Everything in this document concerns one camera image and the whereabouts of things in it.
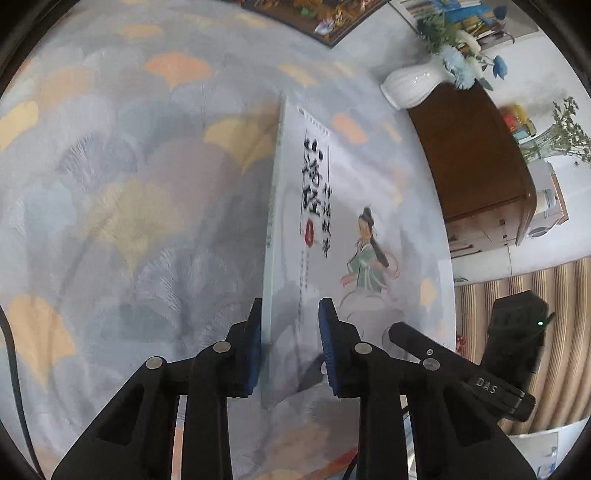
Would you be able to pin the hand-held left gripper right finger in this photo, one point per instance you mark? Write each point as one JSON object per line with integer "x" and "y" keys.
{"x": 330, "y": 350}

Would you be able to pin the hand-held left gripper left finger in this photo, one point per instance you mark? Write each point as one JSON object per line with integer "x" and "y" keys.
{"x": 254, "y": 350}

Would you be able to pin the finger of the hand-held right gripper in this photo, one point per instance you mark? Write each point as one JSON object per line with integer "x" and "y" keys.
{"x": 415, "y": 341}

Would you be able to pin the white book with green-robed figure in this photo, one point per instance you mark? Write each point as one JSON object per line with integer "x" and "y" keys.
{"x": 323, "y": 258}

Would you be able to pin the rows of shelved books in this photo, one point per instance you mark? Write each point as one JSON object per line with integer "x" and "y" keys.
{"x": 466, "y": 11}

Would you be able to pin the striped rug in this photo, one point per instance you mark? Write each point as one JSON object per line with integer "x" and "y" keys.
{"x": 572, "y": 346}

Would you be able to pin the white appliance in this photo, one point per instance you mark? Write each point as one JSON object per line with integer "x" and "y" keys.
{"x": 549, "y": 203}

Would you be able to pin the brown wooden cabinet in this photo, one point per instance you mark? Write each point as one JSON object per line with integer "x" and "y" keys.
{"x": 471, "y": 152}

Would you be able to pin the green sprigs in glass vase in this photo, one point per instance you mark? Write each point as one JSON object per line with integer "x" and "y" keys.
{"x": 561, "y": 134}

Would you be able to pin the ginkgo leaf print tablecloth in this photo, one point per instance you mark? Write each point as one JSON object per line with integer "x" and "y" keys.
{"x": 115, "y": 184}

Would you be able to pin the colourful small containers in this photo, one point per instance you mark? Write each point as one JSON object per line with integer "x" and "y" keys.
{"x": 517, "y": 122}

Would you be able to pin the white ribbed vase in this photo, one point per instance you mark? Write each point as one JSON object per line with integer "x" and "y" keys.
{"x": 408, "y": 85}

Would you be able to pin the blue and white flowers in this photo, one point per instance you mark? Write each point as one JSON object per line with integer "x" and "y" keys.
{"x": 457, "y": 60}

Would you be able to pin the dark ornate gold-patterned book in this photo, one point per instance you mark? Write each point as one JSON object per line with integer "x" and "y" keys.
{"x": 318, "y": 18}

